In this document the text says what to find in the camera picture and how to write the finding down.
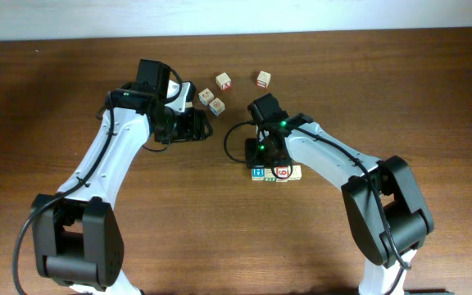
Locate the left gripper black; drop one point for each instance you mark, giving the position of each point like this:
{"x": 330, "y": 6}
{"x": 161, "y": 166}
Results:
{"x": 195, "y": 119}

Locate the wooden block blue side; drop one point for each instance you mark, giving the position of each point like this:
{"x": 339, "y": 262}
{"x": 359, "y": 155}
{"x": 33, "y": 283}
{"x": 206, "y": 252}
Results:
{"x": 206, "y": 96}

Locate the wooden block red K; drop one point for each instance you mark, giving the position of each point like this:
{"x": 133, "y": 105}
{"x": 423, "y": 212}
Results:
{"x": 223, "y": 81}

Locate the wooden block plain I elephant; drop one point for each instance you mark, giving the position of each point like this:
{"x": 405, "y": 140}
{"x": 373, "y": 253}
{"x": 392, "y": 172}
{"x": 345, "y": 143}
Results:
{"x": 296, "y": 173}

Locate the wooden block blue H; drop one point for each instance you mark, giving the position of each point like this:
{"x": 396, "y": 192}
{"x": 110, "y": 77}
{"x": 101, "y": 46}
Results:
{"x": 258, "y": 174}

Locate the wooden block red side top right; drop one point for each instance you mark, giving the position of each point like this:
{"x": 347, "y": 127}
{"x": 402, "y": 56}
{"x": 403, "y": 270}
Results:
{"x": 263, "y": 79}

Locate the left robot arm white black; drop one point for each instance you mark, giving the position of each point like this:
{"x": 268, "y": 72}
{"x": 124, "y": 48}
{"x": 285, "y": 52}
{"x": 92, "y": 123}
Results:
{"x": 77, "y": 241}

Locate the wooden block red 6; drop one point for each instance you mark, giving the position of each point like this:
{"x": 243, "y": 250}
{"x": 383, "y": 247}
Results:
{"x": 282, "y": 173}

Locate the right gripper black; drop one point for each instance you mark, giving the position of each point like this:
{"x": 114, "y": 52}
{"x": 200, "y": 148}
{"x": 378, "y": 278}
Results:
{"x": 252, "y": 161}

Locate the wooden block green side I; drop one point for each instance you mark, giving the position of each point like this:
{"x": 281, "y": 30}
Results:
{"x": 269, "y": 176}

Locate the wooden block blue orange face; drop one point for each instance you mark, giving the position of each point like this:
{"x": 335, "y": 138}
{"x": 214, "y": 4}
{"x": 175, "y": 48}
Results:
{"x": 217, "y": 106}

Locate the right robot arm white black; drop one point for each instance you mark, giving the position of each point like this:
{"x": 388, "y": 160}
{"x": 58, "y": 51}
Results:
{"x": 386, "y": 210}

